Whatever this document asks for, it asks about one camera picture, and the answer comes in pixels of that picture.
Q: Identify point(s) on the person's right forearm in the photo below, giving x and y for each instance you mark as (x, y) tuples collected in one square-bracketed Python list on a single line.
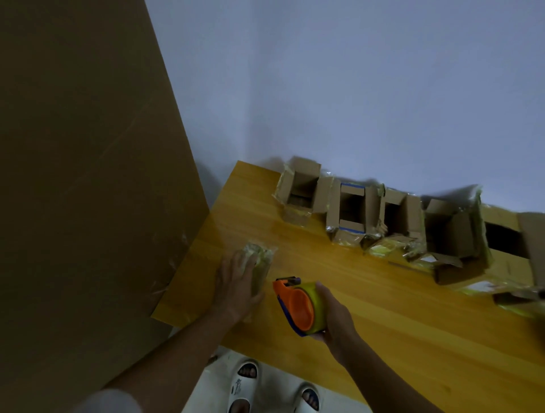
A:
[(383, 383)]

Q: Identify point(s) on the person's white shirt sleeve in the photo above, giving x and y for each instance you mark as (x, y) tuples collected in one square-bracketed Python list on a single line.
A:
[(108, 403)]

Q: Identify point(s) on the orange dispenser with yellow tape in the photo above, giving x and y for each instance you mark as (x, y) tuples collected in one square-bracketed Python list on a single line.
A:
[(298, 308)]

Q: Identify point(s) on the person's right foot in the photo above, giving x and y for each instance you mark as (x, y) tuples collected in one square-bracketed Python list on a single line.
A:
[(311, 399)]

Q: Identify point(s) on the row of cardboard boxes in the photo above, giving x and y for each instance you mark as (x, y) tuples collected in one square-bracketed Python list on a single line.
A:
[(460, 242)]

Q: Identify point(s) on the taped cardboard box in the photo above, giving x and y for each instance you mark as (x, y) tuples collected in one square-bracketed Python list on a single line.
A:
[(262, 264)]

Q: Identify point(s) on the yellow wooden table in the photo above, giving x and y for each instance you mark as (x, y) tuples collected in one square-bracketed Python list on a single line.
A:
[(404, 332)]

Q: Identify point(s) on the person's left hand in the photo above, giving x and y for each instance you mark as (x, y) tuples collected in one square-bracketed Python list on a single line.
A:
[(234, 293)]

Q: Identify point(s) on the person's left white slipper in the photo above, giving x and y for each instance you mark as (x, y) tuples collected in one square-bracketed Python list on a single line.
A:
[(238, 387)]

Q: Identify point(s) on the person's left forearm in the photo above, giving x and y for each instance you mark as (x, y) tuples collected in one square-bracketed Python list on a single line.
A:
[(170, 370)]

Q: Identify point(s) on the person's right hand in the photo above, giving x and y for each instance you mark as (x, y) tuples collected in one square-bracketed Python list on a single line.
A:
[(338, 327)]

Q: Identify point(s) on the large brown cardboard sheet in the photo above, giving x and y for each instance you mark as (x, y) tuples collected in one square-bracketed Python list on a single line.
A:
[(85, 191)]

